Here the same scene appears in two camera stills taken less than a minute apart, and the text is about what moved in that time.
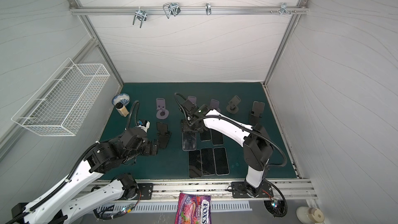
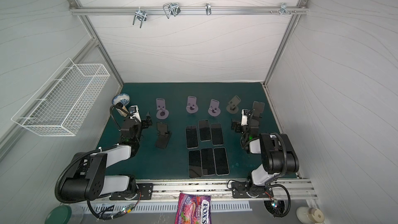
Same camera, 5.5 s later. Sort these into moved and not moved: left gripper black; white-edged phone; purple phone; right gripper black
Moved: right gripper black; left gripper black
Not moved: purple phone; white-edged phone
